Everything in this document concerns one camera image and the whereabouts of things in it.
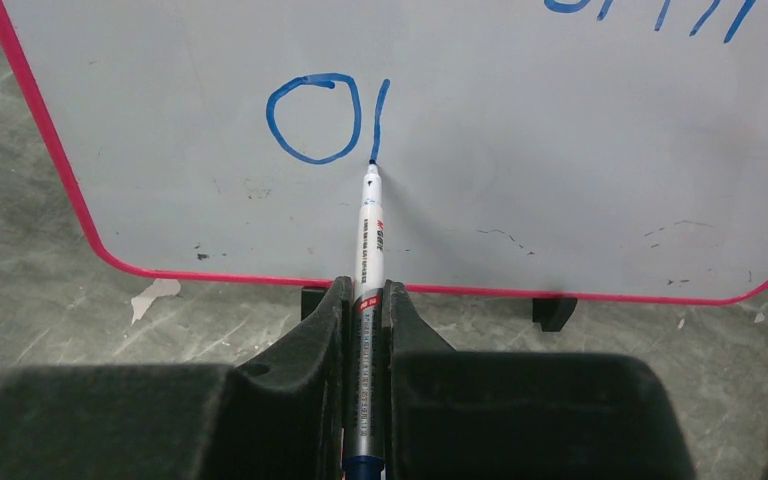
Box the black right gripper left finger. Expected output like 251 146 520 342
0 277 352 479

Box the pink framed whiteboard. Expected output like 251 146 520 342
0 1 768 305

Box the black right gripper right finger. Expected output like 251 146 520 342
383 281 696 479

